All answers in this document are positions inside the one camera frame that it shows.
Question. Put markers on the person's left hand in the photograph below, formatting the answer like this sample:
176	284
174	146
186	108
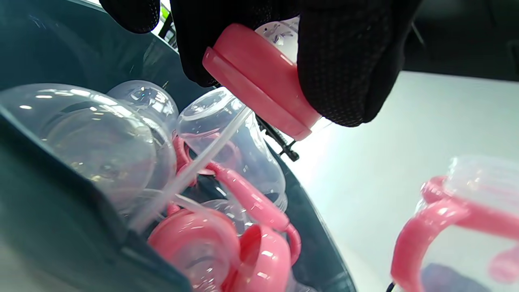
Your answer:
348	61

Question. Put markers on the pink bottle collar with nipple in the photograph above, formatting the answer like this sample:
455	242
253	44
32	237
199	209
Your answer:
259	73
267	259
182	239

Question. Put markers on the clear baby bottle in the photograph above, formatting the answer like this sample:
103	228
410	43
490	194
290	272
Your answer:
81	138

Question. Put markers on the teal plastic basin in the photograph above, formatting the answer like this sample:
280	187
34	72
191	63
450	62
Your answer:
61	48

